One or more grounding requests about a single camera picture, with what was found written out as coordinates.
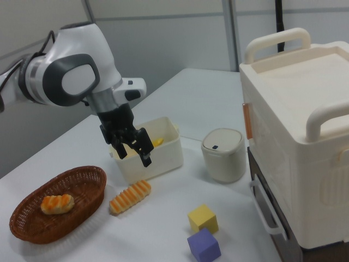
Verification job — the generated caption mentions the small orange glazed bread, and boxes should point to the small orange glazed bread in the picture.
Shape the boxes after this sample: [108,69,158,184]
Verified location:
[40,194,75,216]

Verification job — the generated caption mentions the grey partition post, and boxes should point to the grey partition post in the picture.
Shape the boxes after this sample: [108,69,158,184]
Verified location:
[222,0,241,73]

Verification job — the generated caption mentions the purple foam cube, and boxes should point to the purple foam cube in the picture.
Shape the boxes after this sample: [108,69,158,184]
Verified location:
[186,227,222,262]

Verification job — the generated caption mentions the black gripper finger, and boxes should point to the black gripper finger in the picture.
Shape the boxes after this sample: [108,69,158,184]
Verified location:
[112,133,128,160]
[128,127,154,168]

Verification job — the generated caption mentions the white rectangular plastic container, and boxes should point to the white rectangular plastic container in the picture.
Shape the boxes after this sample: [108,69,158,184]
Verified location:
[109,116,184,184]

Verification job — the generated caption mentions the brown wicker basket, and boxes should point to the brown wicker basket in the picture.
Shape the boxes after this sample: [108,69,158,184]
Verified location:
[9,165,108,245]

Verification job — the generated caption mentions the black pole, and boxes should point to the black pole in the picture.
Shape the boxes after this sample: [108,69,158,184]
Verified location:
[273,0,287,53]

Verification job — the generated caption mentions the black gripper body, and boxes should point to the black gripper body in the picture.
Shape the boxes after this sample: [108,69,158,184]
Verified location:
[97,104,138,145]

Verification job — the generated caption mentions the dark cabinet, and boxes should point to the dark cabinet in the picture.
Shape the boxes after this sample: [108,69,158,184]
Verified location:
[246,146,304,262]

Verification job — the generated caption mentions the small white lidded bin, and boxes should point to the small white lidded bin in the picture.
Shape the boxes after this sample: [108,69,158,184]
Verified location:
[201,127,246,184]

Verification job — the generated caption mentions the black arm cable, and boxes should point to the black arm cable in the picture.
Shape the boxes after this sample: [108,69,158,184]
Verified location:
[0,29,57,112]

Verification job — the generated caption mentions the orange cooler latch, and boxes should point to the orange cooler latch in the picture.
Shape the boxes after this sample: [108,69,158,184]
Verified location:
[242,103,252,140]

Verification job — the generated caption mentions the long striped orange bread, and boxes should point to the long striped orange bread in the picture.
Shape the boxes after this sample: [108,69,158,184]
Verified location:
[109,180,152,216]

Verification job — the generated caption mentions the white cabinet handle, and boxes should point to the white cabinet handle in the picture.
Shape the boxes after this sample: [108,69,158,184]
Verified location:
[249,172,288,241]

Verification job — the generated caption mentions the yellow foam cube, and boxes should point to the yellow foam cube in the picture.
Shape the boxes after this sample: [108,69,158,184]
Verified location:
[187,204,220,235]

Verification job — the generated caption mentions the large cream cooler box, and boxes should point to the large cream cooler box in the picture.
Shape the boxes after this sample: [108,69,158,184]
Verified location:
[239,27,349,251]

